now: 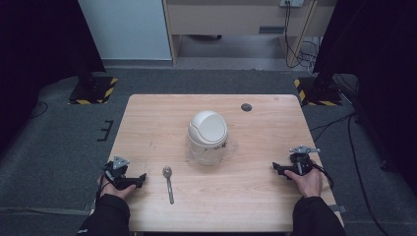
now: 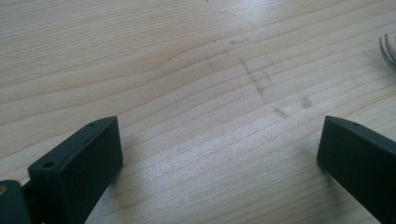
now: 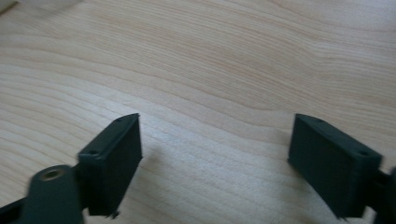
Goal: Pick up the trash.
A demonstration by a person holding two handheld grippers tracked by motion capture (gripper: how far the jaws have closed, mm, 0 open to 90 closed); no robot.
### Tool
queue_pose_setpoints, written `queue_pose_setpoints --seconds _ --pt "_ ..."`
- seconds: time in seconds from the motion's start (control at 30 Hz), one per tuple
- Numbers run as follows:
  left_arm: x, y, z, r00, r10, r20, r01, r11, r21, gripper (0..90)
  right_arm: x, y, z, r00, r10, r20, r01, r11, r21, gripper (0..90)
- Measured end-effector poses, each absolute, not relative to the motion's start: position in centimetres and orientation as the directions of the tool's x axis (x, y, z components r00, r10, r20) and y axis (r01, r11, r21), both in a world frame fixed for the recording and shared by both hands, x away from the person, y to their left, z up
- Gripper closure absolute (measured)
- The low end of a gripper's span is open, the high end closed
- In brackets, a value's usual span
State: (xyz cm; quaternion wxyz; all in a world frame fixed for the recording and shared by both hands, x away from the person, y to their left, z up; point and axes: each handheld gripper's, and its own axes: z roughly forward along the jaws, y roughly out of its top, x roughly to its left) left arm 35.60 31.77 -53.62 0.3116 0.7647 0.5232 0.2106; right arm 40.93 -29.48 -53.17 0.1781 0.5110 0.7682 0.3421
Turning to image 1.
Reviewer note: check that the black curtain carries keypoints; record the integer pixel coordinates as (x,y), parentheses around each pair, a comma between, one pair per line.
(42,55)
(377,65)

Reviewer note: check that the black stand base striped edge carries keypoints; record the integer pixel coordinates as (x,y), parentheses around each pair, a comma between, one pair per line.
(318,91)
(93,90)

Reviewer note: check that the grey wall socket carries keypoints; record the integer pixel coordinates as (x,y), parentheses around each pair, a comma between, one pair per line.
(291,3)

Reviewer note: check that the person's left hand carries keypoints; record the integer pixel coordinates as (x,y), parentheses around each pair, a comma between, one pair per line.
(112,190)

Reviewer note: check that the white swing-lid trash bin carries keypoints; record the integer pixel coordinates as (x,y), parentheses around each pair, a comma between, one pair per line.
(207,137)

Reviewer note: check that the person's right hand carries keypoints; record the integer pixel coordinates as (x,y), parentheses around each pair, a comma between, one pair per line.
(309,183)

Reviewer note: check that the grey round table grommet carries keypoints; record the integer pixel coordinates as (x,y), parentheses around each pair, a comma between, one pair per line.
(246,107)

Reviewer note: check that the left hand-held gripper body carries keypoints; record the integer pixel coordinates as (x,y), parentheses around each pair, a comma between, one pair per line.
(118,167)

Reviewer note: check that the grey table frame bracket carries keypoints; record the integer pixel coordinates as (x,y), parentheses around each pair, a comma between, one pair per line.
(339,208)

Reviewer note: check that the white panel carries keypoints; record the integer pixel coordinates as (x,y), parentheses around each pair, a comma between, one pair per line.
(126,29)

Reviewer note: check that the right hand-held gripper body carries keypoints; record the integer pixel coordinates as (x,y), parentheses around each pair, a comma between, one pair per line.
(301,160)

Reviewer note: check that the metal spoon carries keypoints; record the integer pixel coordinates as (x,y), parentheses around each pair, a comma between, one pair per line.
(169,185)

